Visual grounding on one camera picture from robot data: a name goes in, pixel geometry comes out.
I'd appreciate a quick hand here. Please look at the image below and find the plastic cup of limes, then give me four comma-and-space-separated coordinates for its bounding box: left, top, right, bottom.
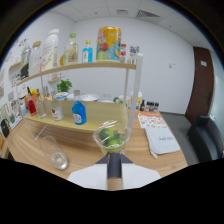
92, 119, 133, 156

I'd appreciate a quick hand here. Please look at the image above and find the clear drinking glass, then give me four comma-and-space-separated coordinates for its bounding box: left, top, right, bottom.
39, 134, 70, 172

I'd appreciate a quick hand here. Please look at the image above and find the white zip pouch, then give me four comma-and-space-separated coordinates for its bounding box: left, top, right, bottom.
145, 126, 182, 159

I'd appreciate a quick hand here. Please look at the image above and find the orange patterned paper sheet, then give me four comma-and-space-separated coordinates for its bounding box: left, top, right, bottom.
137, 112, 168, 129

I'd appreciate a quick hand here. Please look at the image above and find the blue liquid bottle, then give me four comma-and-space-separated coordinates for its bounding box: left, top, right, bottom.
71, 89, 88, 126

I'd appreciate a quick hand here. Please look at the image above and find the black chair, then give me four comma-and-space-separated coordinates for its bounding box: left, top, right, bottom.
186, 114, 224, 164

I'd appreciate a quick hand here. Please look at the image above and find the large white bowl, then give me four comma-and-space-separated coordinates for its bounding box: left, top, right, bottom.
79, 93, 100, 103

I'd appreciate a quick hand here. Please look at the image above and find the clear bottle with amber cap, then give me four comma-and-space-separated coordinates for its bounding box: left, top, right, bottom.
35, 94, 48, 119

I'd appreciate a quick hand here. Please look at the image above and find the red liquid bottle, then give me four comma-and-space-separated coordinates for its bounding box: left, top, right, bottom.
26, 87, 38, 117

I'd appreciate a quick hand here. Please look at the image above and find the black bag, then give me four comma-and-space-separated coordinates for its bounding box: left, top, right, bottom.
0, 118, 11, 139

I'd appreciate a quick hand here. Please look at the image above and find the brown door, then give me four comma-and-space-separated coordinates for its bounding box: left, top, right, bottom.
184, 46, 214, 124

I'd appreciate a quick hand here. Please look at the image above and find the clear bottle with green cap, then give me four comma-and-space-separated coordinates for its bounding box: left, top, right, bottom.
63, 33, 79, 65

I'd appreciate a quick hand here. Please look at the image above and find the glass jar with cork lid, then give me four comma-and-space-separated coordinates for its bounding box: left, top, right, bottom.
28, 40, 42, 77

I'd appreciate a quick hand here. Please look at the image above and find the large white bottle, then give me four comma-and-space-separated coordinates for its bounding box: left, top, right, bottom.
41, 28, 60, 72

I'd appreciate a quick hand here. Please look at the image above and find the yellow colourful tin can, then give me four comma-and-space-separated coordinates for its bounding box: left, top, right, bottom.
96, 26, 122, 62

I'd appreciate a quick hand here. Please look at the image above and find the ceiling air vent grille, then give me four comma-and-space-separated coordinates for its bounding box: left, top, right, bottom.
135, 9, 162, 19

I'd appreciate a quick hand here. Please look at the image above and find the white frame wooden shelf rack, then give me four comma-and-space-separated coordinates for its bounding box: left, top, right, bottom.
14, 53, 144, 141

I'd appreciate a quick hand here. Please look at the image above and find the pale blue wall poster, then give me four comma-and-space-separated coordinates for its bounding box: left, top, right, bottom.
129, 44, 140, 64

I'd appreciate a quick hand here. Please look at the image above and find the red wall poster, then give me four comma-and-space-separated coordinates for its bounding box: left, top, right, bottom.
120, 43, 128, 63

